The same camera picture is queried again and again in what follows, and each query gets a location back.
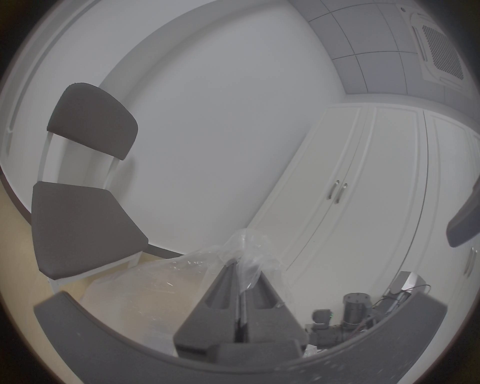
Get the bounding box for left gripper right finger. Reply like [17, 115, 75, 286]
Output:
[241, 262, 309, 346]

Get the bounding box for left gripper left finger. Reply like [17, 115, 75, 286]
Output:
[173, 260, 241, 357]

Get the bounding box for clear plastic bag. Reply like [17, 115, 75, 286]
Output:
[80, 229, 296, 357]

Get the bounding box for white chair with grey cushions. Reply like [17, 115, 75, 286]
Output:
[31, 82, 150, 294]

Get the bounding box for white wardrobe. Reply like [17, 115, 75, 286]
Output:
[245, 102, 480, 338]

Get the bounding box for white ceiling air conditioner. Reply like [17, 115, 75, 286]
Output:
[397, 4, 474, 89]

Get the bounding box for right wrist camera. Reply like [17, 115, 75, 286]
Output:
[312, 308, 334, 326]

